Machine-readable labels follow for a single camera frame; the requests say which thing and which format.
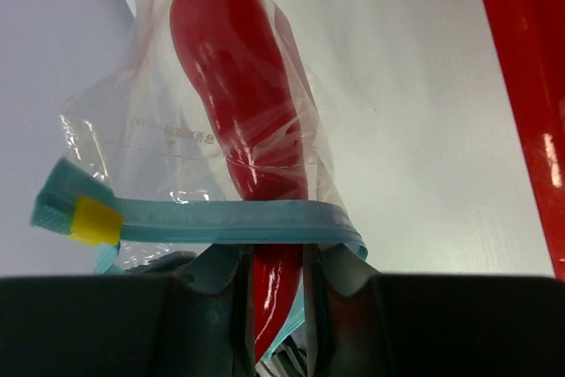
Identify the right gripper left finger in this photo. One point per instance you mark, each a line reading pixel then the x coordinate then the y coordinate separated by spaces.
pixel 181 316

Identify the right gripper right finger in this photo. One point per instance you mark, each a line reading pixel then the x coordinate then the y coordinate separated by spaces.
pixel 361 322

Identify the clear zip top bag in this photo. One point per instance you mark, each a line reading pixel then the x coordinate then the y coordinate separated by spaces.
pixel 144 177

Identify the red chili pepper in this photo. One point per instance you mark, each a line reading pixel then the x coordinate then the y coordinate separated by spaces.
pixel 228 51

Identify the red plastic tray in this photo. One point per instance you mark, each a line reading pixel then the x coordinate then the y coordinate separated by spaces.
pixel 529 39

